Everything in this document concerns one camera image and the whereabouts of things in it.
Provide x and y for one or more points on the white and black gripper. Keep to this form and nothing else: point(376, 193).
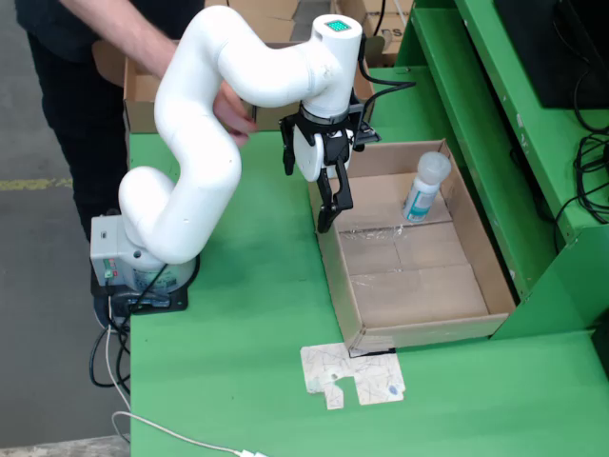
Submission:
point(309, 152)

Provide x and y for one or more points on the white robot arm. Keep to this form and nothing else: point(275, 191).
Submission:
point(200, 143)

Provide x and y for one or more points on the printed brown cardboard box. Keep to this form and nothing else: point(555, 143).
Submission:
point(395, 33)

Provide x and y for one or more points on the shallow cardboard tray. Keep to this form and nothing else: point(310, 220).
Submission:
point(414, 295)

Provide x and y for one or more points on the scribbled flat cardboard piece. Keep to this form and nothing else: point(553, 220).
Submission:
point(361, 376)

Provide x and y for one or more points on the bystander hand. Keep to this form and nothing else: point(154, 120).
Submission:
point(233, 114)

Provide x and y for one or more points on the white bottle with teal label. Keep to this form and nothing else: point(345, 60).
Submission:
point(421, 197)

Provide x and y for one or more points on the green metal shelf unit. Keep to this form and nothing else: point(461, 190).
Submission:
point(476, 166)

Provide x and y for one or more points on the black monitor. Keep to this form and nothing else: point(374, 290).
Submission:
point(547, 43)

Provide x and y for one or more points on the bystander torso black shirt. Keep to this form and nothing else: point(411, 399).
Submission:
point(57, 24)

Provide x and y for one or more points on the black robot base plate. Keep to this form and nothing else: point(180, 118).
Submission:
point(176, 304)

